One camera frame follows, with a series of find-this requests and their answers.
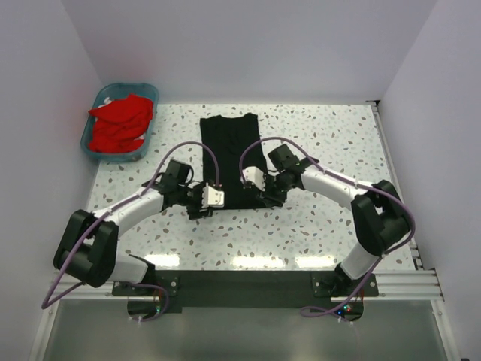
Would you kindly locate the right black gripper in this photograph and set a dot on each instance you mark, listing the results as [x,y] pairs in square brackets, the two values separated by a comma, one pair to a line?
[270,199]

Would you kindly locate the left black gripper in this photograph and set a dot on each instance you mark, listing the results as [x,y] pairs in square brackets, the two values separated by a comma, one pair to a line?
[194,213]

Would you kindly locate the black t shirt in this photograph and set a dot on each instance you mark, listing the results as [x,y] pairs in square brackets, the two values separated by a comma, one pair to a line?
[228,138]

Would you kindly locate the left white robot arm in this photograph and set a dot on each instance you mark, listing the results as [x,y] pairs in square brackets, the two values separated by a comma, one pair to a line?
[88,248]

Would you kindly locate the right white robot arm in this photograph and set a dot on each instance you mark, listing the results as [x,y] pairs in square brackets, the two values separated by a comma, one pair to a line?
[380,218]

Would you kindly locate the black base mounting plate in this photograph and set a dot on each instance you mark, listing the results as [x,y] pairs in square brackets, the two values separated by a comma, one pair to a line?
[177,290]

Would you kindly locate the red t shirt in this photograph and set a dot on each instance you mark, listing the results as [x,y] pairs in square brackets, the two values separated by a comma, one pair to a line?
[121,125]

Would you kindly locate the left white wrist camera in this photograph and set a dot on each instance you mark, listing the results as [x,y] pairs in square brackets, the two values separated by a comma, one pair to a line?
[212,197]

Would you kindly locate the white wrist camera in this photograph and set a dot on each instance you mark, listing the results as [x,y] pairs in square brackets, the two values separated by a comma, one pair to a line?
[212,197]
[253,177]

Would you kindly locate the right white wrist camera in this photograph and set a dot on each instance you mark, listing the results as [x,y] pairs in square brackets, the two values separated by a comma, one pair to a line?
[253,177]

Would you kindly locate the aluminium frame rail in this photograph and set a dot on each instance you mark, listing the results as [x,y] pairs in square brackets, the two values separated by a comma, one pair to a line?
[310,233]

